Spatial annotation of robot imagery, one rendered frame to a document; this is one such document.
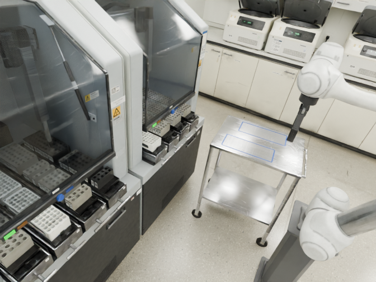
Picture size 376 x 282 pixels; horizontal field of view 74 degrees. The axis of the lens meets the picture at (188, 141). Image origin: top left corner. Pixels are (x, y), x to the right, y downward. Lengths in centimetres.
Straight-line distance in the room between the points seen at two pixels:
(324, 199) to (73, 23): 138
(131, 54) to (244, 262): 168
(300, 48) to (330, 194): 230
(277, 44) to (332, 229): 259
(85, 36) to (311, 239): 127
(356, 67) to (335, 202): 227
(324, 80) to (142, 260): 166
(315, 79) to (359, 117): 274
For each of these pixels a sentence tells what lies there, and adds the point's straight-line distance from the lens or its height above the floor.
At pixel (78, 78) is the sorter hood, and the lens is 102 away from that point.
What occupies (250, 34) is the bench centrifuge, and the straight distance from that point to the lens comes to 351.
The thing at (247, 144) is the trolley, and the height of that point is 82.
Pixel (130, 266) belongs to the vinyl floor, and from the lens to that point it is 203.
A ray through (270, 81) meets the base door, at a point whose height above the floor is 58.
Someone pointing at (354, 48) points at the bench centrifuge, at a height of 118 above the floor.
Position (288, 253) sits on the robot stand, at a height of 48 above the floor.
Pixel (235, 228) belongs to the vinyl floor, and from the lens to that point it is 230.
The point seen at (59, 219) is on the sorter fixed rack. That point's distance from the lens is 124.
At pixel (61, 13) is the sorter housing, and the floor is 157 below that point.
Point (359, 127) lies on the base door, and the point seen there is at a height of 36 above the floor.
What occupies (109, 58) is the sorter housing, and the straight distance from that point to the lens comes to 111.
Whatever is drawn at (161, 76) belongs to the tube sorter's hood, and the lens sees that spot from 143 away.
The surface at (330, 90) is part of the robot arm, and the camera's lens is 98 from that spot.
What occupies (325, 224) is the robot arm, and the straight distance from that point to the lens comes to 127.
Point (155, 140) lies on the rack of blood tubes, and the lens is 158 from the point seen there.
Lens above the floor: 183
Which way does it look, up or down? 37 degrees down
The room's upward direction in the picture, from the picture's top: 9 degrees clockwise
